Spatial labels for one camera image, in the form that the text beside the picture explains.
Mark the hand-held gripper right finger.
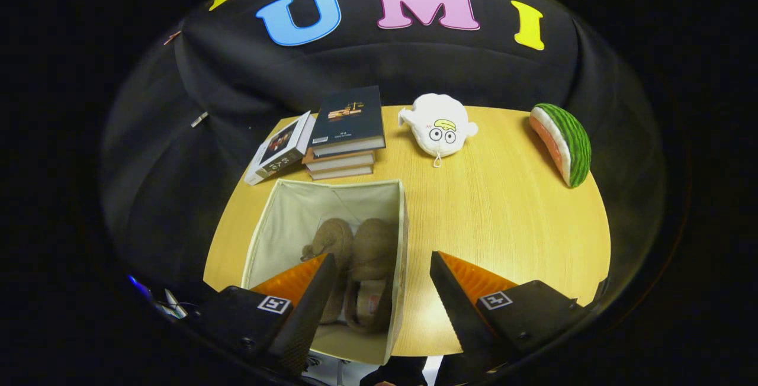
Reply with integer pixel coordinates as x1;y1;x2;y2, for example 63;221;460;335
430;250;595;370

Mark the watermelon slice plush toy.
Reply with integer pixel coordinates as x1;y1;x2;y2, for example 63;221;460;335
529;102;592;189

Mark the dark blue book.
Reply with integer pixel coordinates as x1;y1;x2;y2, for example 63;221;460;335
309;85;387;159

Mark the book with brown cover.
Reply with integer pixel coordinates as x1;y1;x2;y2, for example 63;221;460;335
301;149;376;173

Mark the thin pale book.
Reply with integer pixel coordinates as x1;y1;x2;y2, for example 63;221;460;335
309;165;374;181

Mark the white book with dark picture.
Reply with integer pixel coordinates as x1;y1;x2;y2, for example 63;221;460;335
243;111;316;186

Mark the grey fabric storage box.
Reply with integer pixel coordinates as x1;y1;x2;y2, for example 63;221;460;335
240;179;410;366

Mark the brown shoe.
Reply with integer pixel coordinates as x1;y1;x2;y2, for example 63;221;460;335
301;218;355;325
345;218;399;334

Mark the white plush toy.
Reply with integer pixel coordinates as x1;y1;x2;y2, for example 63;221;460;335
397;94;478;169

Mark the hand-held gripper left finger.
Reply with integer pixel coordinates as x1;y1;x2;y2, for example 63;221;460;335
195;253;338;377

